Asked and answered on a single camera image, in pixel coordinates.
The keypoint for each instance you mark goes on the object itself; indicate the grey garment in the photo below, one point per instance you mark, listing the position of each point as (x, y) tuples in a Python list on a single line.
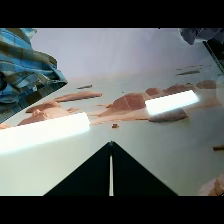
[(200, 34)]

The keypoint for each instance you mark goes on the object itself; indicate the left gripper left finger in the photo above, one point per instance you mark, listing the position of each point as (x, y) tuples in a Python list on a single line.
[(90, 176)]

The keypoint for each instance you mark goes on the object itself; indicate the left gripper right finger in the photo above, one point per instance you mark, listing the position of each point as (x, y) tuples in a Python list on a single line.
[(133, 176)]

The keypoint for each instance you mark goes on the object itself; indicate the blue checked shirt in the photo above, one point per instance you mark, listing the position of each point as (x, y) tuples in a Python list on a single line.
[(23, 70)]

